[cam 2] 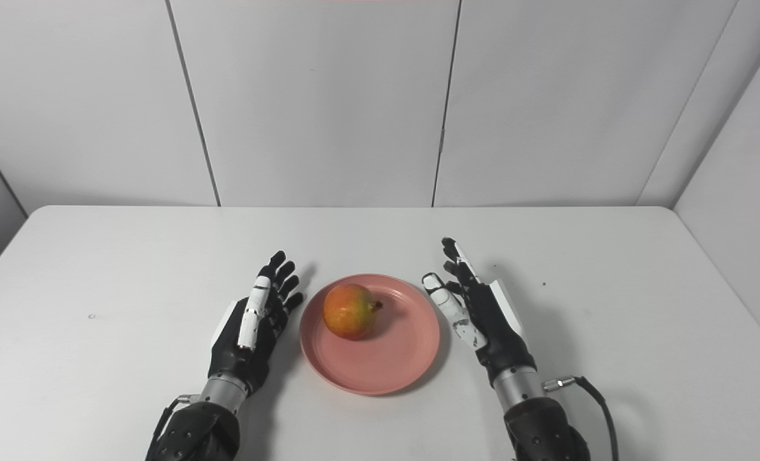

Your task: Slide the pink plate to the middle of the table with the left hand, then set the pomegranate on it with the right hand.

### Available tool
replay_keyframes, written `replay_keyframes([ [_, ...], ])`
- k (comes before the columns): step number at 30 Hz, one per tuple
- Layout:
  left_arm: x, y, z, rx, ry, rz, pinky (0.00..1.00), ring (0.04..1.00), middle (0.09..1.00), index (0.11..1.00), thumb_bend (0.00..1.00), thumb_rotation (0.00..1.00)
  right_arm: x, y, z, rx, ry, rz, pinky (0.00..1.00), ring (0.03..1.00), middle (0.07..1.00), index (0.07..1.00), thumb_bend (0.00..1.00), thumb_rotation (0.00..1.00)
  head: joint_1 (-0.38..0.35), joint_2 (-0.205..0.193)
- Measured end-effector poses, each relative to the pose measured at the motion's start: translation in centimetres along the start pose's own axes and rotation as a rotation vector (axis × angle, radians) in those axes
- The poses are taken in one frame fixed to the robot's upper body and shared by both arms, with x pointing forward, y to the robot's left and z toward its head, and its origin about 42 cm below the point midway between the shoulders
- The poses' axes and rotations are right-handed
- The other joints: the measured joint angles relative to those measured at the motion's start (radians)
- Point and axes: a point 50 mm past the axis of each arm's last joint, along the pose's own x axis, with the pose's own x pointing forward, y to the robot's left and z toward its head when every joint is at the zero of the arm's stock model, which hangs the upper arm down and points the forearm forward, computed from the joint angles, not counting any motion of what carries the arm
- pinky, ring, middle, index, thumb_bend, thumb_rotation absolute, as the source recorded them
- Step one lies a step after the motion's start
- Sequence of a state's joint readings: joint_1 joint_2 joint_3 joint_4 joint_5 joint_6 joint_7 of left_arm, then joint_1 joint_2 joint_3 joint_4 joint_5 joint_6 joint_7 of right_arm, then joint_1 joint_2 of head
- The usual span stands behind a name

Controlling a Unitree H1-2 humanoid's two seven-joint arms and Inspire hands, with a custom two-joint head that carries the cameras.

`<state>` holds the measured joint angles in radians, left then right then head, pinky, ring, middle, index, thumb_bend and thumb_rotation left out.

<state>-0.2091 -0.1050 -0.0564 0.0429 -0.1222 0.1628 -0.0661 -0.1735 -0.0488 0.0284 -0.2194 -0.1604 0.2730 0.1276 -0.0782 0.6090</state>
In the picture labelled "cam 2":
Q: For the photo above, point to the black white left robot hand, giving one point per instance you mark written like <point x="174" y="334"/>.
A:
<point x="235" y="362"/>

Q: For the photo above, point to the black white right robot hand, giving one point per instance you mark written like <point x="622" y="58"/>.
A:
<point x="498" y="333"/>

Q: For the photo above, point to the pink round plate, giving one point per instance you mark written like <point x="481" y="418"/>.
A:
<point x="392" y="358"/>

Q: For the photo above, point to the red yellow pomegranate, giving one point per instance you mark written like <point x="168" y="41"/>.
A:
<point x="349" y="312"/>

